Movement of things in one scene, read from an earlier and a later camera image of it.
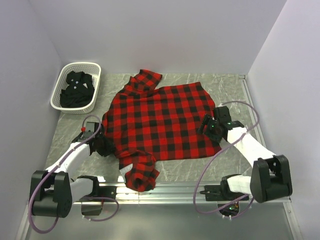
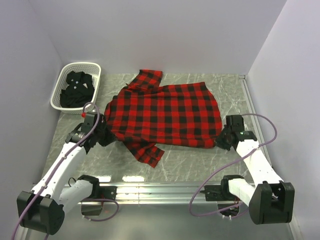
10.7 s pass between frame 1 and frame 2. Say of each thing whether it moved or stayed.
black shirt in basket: stayed
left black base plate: stayed
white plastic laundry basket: stayed
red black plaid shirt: moved
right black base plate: stayed
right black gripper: moved
